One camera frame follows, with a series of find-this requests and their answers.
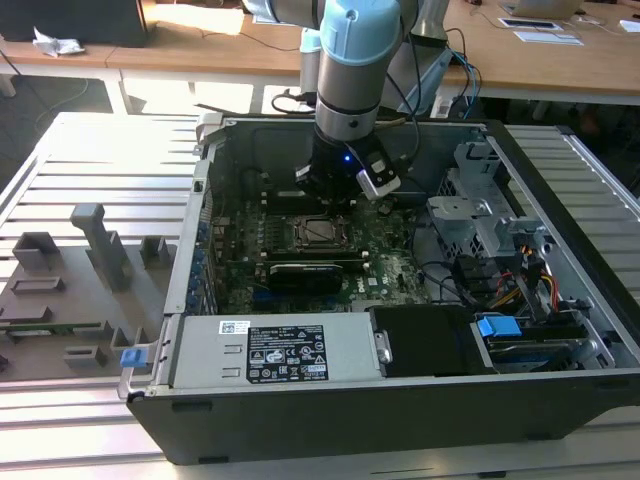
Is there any silver CPU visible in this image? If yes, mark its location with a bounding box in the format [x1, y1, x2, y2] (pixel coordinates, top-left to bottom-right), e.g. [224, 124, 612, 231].
[304, 218, 339, 245]

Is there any metal socket cover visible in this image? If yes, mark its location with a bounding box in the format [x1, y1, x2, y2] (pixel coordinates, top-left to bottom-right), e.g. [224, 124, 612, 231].
[293, 213, 354, 251]

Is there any CPU socket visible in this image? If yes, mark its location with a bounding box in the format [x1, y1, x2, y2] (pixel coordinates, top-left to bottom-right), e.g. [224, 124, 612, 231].
[292, 212, 356, 253]

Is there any black graphics card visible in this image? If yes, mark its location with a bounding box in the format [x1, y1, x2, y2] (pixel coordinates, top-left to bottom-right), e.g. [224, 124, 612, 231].
[268, 261, 346, 297]

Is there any green motherboard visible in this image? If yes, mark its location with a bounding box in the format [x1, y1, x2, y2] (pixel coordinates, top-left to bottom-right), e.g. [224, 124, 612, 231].
[208, 192, 437, 317]

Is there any white power adapter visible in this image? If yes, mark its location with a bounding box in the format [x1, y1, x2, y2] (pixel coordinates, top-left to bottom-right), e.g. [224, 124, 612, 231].
[429, 94, 455, 120]

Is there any black power connector bundle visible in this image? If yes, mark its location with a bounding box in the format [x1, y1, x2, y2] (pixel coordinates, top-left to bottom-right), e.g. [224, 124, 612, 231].
[451, 253, 504, 304]

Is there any perforated metal drive cage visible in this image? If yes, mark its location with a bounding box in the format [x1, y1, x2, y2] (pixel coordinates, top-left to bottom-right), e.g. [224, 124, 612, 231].
[433, 141, 551, 261]

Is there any wooden desk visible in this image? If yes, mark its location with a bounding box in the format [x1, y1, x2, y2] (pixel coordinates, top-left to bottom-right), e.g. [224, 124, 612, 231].
[439, 0, 640, 107]
[0, 0, 324, 115]

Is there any silver power supply unit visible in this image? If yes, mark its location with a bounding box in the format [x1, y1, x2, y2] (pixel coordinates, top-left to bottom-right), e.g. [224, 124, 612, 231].
[169, 313, 382, 390]

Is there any blue disk carrier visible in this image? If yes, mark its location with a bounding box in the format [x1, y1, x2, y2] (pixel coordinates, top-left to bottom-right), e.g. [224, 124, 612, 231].
[476, 313, 523, 347]

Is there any white paper dark print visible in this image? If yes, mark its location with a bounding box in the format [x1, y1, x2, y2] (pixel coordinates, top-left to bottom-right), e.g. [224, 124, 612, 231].
[497, 16, 570, 33]

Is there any black PC case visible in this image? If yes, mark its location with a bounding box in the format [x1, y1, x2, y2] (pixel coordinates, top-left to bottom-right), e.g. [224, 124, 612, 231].
[117, 113, 640, 467]

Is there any silver laptop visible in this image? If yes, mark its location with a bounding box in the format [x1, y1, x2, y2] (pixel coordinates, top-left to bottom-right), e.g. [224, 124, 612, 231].
[501, 0, 585, 21]

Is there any hard disk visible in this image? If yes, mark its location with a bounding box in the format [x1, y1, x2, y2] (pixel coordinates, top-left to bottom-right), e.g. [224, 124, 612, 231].
[483, 335, 586, 375]

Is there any blue plastic clip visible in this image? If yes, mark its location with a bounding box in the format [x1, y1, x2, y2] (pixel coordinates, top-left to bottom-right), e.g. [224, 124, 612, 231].
[120, 348, 149, 371]

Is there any black computer monitor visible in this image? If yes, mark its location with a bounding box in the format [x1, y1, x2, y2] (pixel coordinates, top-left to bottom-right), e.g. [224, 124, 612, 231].
[0, 0, 150, 50]

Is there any crumpled white paper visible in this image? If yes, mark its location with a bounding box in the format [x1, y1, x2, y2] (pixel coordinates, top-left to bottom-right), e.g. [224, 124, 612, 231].
[31, 25, 87, 58]

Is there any green RAM stick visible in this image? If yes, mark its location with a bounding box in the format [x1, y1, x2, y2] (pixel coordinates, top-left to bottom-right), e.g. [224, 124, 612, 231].
[4, 322, 104, 337]

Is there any grey parts rack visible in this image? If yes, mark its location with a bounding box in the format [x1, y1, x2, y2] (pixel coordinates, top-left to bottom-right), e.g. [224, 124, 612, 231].
[0, 202, 174, 382]

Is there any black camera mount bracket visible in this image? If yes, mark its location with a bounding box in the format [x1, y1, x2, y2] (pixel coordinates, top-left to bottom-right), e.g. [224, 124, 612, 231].
[364, 148, 399, 182]

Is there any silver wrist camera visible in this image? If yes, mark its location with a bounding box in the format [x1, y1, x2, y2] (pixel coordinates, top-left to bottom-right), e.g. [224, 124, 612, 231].
[356, 168, 403, 202]

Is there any thick black cable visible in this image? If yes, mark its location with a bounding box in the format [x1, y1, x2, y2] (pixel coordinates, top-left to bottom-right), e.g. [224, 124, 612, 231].
[407, 207, 481, 307]

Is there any grey metal bay bracket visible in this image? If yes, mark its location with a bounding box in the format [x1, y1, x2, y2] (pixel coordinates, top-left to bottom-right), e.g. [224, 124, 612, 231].
[426, 196, 496, 240]

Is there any blue cable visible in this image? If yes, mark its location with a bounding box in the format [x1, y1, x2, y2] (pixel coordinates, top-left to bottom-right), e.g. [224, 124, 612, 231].
[449, 47, 485, 104]

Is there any metal latch handle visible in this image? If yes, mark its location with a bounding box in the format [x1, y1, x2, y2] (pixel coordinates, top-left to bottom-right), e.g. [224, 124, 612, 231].
[372, 329, 395, 365]

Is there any yellow red wire bundle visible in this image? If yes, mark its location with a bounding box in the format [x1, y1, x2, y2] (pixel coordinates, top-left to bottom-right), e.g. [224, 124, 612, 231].
[492, 242, 560, 310]

